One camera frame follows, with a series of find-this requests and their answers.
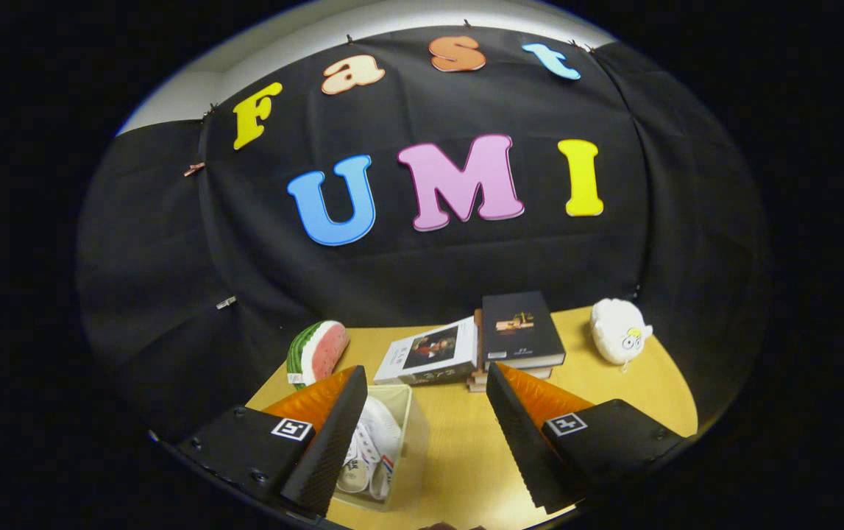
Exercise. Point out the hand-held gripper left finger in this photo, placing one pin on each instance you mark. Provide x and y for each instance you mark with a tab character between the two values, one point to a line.
330	449

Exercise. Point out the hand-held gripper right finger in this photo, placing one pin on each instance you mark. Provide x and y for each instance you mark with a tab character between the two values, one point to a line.
525	442

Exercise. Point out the white striped canvas shoe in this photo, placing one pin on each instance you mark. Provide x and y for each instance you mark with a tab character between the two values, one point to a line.
383	434
354	471

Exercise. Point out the beige fabric storage box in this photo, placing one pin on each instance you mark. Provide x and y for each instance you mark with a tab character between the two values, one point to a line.
414	442

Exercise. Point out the watermelon slice toy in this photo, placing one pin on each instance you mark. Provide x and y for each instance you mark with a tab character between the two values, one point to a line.
318	353

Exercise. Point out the black cover book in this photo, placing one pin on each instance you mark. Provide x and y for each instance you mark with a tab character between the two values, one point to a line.
517	324

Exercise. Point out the white portrait cover book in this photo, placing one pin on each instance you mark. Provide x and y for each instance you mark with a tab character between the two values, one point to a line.
429	350

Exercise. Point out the white plush toy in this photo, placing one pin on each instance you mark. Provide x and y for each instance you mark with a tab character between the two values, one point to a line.
613	331

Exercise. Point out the white backdrop clip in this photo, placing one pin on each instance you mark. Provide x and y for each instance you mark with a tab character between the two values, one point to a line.
226	302

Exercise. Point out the black backdrop cloth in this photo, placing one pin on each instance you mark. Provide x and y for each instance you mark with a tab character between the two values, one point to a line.
429	258

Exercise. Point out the copper backdrop clip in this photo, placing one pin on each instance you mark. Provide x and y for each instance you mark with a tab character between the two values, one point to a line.
194	169

